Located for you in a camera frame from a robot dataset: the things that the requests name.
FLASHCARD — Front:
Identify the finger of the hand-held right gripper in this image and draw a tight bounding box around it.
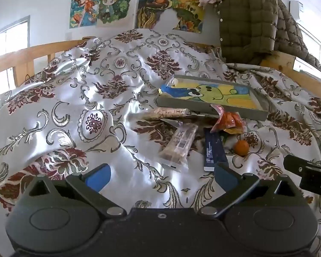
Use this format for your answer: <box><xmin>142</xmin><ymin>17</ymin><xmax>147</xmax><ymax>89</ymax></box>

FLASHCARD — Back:
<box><xmin>284</xmin><ymin>154</ymin><xmax>321</xmax><ymax>178</ymax></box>

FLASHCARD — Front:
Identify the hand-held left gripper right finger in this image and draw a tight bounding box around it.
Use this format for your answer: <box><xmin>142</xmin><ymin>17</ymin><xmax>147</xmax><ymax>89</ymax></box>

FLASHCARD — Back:
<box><xmin>197</xmin><ymin>164</ymin><xmax>297</xmax><ymax>218</ymax></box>

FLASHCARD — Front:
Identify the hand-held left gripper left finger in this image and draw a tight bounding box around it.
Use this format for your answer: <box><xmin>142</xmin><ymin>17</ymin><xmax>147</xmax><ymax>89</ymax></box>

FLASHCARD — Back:
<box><xmin>28</xmin><ymin>163</ymin><xmax>127</xmax><ymax>218</ymax></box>

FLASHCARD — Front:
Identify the dark blue box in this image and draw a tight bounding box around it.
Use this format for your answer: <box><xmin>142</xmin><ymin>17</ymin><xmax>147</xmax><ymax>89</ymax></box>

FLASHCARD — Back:
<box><xmin>203</xmin><ymin>127</ymin><xmax>230</xmax><ymax>172</ymax></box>

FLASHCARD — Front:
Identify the small orange fruit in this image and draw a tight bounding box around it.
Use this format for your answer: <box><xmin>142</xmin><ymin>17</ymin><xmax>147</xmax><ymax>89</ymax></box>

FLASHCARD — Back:
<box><xmin>234</xmin><ymin>140</ymin><xmax>250</xmax><ymax>156</ymax></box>

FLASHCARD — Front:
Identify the clear nut bar packet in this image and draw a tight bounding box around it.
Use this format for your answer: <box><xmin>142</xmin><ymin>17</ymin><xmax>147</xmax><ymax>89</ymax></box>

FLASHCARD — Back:
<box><xmin>158</xmin><ymin>123</ymin><xmax>199</xmax><ymax>172</ymax></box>

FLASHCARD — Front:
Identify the orange snack packet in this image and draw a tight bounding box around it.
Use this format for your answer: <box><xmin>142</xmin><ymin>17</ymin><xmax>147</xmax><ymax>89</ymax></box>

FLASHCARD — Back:
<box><xmin>210</xmin><ymin>104</ymin><xmax>246</xmax><ymax>135</ymax></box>

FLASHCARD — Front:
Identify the grey tray with cartoon lining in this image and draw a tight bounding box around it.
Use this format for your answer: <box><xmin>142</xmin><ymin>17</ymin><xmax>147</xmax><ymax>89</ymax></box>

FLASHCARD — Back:
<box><xmin>156</xmin><ymin>74</ymin><xmax>269</xmax><ymax>121</ymax></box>

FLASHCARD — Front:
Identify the clear peanut snack packet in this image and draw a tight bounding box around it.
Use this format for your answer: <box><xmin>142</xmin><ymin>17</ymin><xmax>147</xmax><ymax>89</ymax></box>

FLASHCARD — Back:
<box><xmin>145</xmin><ymin>107</ymin><xmax>191</xmax><ymax>120</ymax></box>

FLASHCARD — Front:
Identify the floral printed blanket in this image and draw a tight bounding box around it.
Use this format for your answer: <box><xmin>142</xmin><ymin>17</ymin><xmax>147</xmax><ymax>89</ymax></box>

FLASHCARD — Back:
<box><xmin>0</xmin><ymin>29</ymin><xmax>321</xmax><ymax>257</ymax></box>

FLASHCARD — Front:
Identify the white cupboard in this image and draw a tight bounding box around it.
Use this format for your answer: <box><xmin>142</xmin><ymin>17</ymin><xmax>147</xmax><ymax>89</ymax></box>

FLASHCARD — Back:
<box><xmin>288</xmin><ymin>0</ymin><xmax>321</xmax><ymax>71</ymax></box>

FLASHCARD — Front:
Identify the olive puffer jacket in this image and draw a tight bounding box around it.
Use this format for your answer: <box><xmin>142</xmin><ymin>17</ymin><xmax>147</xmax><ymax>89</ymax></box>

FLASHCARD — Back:
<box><xmin>215</xmin><ymin>0</ymin><xmax>321</xmax><ymax>69</ymax></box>

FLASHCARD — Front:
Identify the wooden bed frame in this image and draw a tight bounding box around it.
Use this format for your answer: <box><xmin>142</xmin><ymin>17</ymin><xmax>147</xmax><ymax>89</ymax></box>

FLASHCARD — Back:
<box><xmin>0</xmin><ymin>36</ymin><xmax>321</xmax><ymax>93</ymax></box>

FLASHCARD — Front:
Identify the blond figure wall poster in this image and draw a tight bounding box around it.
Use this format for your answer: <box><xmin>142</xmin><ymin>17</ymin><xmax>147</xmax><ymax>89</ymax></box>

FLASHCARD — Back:
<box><xmin>96</xmin><ymin>0</ymin><xmax>132</xmax><ymax>28</ymax></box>

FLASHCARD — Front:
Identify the red-haired figure wall poster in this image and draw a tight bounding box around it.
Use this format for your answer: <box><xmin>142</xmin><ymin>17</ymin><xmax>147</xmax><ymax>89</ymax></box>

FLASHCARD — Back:
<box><xmin>69</xmin><ymin>0</ymin><xmax>101</xmax><ymax>29</ymax></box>

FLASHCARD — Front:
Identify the torn fish wall poster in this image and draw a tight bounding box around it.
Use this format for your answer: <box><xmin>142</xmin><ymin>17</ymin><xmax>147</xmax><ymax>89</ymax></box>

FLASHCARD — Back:
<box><xmin>135</xmin><ymin>0</ymin><xmax>205</xmax><ymax>33</ymax></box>

